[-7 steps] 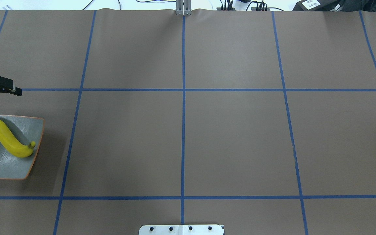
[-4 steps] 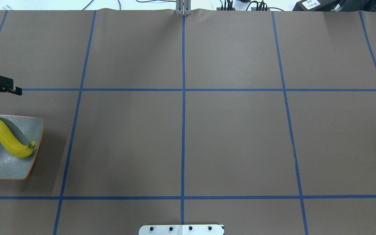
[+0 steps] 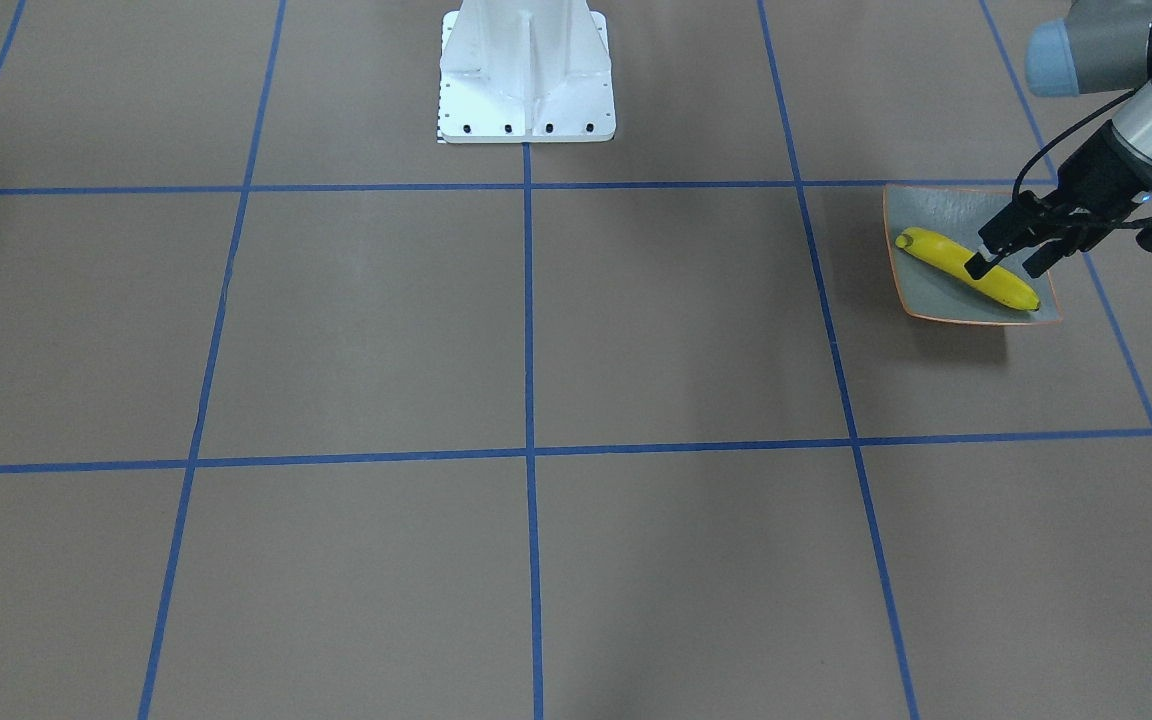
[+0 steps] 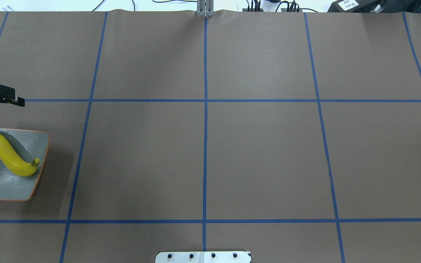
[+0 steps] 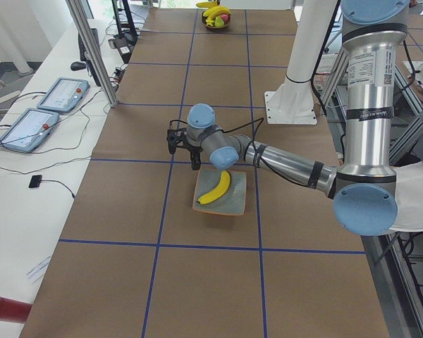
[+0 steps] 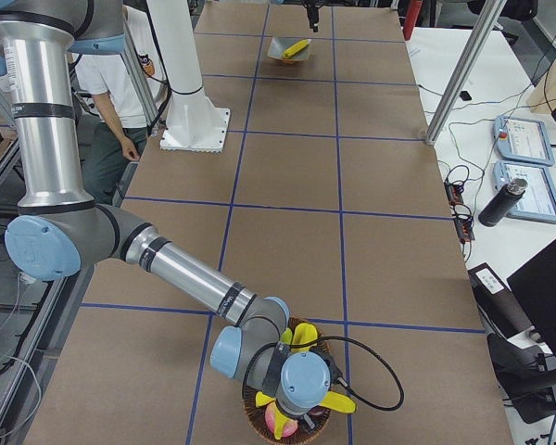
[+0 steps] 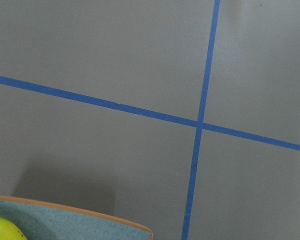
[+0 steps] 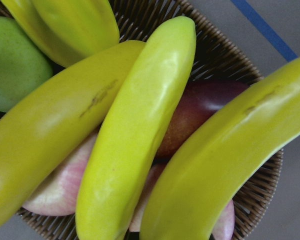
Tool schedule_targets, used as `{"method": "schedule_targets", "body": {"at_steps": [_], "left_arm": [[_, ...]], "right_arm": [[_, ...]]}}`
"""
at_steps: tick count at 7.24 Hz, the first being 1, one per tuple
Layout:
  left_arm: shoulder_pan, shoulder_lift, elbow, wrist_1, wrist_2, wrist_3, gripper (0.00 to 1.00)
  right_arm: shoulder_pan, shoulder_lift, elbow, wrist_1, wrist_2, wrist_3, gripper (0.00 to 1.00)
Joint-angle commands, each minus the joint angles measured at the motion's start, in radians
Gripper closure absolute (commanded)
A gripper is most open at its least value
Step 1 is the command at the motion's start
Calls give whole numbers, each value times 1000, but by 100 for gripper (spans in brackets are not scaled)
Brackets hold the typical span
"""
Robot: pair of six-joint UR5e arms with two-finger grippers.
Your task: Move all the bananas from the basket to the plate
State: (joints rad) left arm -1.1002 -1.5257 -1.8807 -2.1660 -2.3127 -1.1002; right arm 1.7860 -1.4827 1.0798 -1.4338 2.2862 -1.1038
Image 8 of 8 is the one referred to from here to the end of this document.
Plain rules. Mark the yellow banana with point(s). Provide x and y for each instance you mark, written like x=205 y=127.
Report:
x=220 y=156
x=132 y=131
x=43 y=128

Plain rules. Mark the woven wicker fruit basket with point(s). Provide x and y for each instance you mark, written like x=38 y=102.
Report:
x=216 y=57

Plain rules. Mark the dark red fruit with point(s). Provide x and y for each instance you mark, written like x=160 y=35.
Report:
x=200 y=100

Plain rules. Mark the pink peach upper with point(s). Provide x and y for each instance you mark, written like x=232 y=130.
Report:
x=57 y=194

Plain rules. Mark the pink peach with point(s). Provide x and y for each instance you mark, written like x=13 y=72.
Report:
x=223 y=229
x=57 y=194

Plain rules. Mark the yellow starfruit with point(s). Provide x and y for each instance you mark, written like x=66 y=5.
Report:
x=67 y=31

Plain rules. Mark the pink peach lower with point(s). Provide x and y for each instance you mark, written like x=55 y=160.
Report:
x=223 y=229

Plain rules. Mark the green pear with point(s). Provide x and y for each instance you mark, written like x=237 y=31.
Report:
x=23 y=67

